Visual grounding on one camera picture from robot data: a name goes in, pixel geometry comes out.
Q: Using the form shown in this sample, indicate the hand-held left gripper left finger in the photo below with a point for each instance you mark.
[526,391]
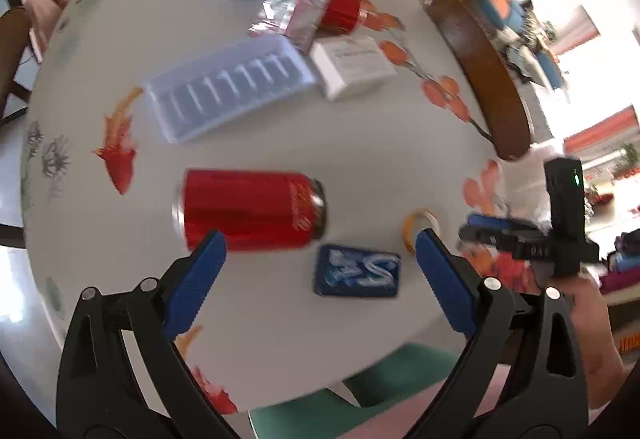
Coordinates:
[200,279]

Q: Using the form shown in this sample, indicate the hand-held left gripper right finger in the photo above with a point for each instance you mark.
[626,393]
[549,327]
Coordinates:
[445,281]

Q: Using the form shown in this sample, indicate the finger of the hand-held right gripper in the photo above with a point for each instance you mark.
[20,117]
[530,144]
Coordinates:
[487,220]
[492,239]

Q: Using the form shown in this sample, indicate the red soda can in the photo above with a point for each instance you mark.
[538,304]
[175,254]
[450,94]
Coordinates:
[341,12]
[250,209]

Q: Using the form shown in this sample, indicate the person's right forearm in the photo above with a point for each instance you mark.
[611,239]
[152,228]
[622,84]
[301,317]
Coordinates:
[602,379]

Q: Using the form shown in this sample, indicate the person's right hand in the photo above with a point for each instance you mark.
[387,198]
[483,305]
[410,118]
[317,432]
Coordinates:
[592,306]

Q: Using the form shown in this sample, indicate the orange tape roll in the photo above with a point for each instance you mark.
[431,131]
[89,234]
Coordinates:
[410,226]

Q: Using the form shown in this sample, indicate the blue shiny packet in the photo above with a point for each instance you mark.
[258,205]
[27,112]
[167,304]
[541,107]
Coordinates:
[357,271]

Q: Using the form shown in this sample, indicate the brown wooden chair back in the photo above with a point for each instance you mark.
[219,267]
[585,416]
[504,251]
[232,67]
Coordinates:
[487,69]

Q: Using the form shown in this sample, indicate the clear plastic tray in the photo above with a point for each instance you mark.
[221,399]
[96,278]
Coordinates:
[230,89]

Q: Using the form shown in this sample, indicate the blue and orange clutter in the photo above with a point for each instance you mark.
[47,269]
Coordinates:
[515,24]

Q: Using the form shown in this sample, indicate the white cardboard box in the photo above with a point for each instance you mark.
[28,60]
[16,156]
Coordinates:
[350,66]

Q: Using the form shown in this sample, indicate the silver foil packet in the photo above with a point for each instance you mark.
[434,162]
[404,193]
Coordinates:
[287,11]

